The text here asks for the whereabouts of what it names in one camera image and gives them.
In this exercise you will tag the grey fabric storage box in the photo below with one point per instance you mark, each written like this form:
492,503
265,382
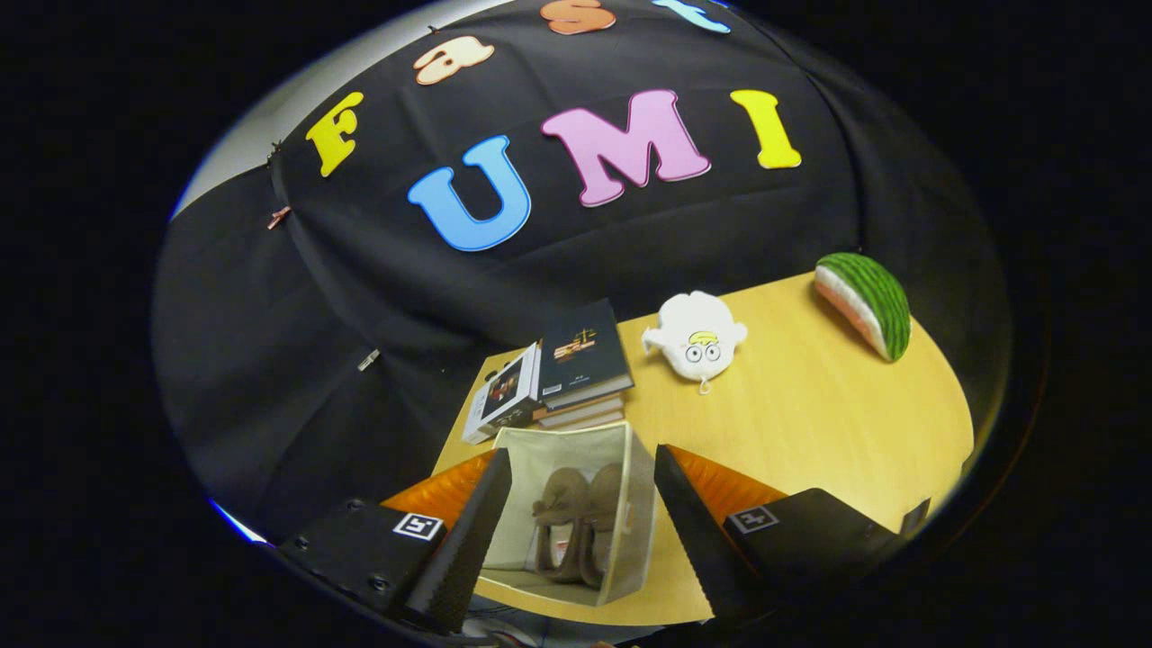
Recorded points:
639,504

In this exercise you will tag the brown fuzzy shoe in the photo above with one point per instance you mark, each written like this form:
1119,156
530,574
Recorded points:
607,504
558,504

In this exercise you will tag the watermelon slice plush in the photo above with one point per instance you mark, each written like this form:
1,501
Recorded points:
873,297

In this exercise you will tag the small metal clip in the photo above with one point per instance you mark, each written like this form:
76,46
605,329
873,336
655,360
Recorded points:
369,360

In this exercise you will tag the dark blue book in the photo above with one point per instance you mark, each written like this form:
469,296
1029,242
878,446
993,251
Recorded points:
585,351

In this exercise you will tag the black backdrop cloth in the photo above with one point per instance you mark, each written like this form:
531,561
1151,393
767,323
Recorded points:
378,288

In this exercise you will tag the copper clip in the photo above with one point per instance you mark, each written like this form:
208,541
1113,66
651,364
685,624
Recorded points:
279,217

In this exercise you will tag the white cover book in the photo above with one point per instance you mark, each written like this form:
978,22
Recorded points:
504,396

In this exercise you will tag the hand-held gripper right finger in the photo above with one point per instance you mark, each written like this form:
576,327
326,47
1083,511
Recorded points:
702,540

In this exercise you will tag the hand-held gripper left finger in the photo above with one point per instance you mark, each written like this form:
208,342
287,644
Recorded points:
463,540

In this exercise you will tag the brown cover book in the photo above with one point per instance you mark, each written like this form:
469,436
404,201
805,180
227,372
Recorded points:
585,409
589,422

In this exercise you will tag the white plush toy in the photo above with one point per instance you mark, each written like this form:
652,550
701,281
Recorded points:
697,328

